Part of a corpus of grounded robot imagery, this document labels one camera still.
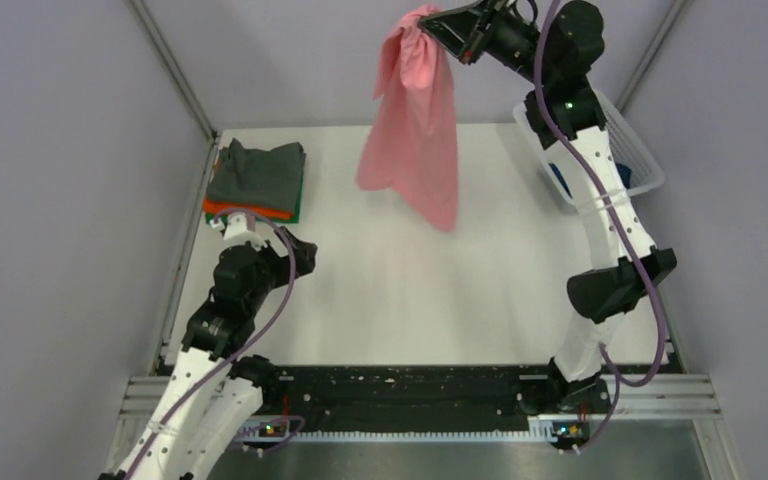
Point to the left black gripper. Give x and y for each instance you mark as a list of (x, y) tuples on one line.
[(303, 253)]

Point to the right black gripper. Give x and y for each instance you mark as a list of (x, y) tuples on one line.
[(468, 24)]

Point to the pink t shirt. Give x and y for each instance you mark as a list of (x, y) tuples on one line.
[(412, 145)]

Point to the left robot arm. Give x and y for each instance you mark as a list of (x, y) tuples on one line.
[(215, 386)]

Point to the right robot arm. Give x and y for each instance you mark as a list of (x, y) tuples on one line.
[(565, 114)]

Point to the folded grey t shirt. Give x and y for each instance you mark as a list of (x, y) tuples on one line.
[(237, 163)]

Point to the folded orange t shirt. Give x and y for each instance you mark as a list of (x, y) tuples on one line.
[(214, 209)]

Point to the white plastic basket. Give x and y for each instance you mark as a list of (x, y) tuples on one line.
[(626, 147)]

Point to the crumpled blue t shirt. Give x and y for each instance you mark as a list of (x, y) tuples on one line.
[(623, 171)]

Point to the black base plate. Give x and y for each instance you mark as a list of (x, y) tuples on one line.
[(424, 401)]

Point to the left aluminium frame post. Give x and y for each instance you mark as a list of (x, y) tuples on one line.
[(171, 66)]

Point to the aluminium frame post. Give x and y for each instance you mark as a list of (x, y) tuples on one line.
[(171, 66), (662, 32)]

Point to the right aluminium frame post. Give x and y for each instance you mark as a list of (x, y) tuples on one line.
[(662, 32)]

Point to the white slotted cable duct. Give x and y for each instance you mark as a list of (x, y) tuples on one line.
[(538, 433)]

